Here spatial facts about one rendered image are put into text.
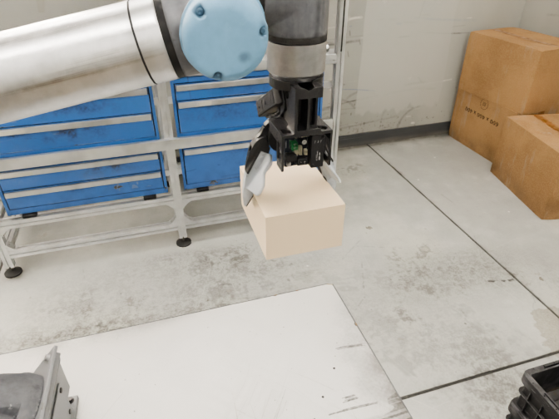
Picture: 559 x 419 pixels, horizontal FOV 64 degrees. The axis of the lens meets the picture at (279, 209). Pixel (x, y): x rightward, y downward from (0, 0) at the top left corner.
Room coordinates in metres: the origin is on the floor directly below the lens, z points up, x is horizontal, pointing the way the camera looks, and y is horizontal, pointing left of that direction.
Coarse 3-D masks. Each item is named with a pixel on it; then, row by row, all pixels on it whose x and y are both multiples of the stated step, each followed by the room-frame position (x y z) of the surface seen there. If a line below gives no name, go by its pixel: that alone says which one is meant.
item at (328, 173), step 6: (324, 162) 0.59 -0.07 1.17; (330, 162) 0.61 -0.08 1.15; (318, 168) 0.62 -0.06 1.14; (324, 168) 0.61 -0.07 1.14; (330, 168) 0.58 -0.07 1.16; (324, 174) 0.61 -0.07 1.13; (330, 174) 0.60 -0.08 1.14; (336, 174) 0.57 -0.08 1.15; (330, 180) 0.62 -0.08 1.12; (336, 180) 0.59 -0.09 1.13
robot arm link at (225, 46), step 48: (144, 0) 0.42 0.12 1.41; (192, 0) 0.40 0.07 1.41; (240, 0) 0.39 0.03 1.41; (0, 48) 0.39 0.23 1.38; (48, 48) 0.39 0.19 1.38; (96, 48) 0.39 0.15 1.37; (144, 48) 0.39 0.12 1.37; (192, 48) 0.38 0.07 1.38; (240, 48) 0.39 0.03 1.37; (0, 96) 0.37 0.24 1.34; (48, 96) 0.38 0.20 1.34; (96, 96) 0.40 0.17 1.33
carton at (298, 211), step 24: (240, 168) 0.66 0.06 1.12; (288, 168) 0.66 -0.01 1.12; (312, 168) 0.66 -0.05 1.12; (264, 192) 0.58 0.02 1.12; (288, 192) 0.58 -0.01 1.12; (312, 192) 0.58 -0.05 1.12; (264, 216) 0.52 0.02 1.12; (288, 216) 0.52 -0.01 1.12; (312, 216) 0.53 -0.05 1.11; (336, 216) 0.54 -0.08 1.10; (264, 240) 0.52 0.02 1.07; (288, 240) 0.52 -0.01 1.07; (312, 240) 0.53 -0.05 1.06; (336, 240) 0.54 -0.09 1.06
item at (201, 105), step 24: (264, 72) 2.06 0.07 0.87; (192, 96) 1.96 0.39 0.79; (216, 96) 2.00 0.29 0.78; (240, 96) 2.02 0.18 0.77; (192, 120) 1.96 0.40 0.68; (216, 120) 1.99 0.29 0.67; (240, 120) 2.02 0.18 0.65; (264, 120) 2.06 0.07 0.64; (216, 144) 1.99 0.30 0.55; (240, 144) 2.01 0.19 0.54; (192, 168) 1.95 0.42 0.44; (216, 168) 1.98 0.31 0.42
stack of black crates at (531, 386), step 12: (528, 372) 0.66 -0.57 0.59; (540, 372) 0.66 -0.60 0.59; (552, 372) 0.67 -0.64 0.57; (528, 384) 0.63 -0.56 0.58; (540, 384) 0.66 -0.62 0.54; (552, 384) 0.68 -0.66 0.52; (528, 396) 0.63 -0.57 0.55; (540, 396) 0.60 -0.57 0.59; (552, 396) 0.67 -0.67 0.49; (516, 408) 0.63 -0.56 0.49; (528, 408) 0.62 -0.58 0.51; (540, 408) 0.59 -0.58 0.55; (552, 408) 0.57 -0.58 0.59
